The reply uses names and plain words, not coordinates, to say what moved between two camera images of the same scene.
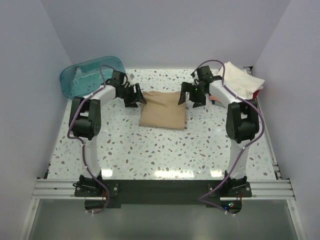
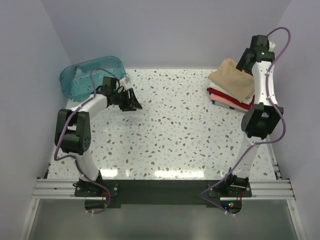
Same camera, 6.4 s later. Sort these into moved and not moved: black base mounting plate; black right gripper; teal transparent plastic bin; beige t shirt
Moved: black right gripper; beige t shirt
Not moved: black base mounting plate; teal transparent plastic bin
